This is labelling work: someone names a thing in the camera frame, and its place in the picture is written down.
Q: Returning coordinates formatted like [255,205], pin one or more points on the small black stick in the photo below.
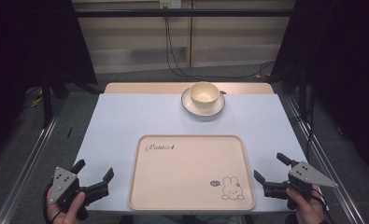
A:
[69,132]

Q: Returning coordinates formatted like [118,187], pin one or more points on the cream cup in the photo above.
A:
[204,93]

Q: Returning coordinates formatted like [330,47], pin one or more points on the white saucer with dark rim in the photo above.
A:
[203,112]

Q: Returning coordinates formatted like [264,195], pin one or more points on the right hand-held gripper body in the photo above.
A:
[306,175]

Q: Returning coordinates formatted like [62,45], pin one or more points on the person's left hand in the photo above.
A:
[63,216]

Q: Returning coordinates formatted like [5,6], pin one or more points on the black curtain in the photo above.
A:
[344,62]
[17,46]

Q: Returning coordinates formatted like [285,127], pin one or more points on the person's right hand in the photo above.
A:
[309,210]

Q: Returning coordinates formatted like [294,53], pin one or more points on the white wall socket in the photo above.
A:
[169,3]

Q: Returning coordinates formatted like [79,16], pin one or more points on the black stand post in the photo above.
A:
[302,93]
[46,102]

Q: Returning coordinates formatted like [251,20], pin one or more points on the beige tray with rabbit drawing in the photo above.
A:
[185,177]

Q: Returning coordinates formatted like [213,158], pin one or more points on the black horizontal bar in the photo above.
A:
[185,13]

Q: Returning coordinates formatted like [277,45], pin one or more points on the light blue table mat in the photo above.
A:
[126,118]

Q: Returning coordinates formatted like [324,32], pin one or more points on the aluminium frame rail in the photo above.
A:
[347,202]
[23,174]

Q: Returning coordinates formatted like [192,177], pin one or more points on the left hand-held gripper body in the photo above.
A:
[67,186]

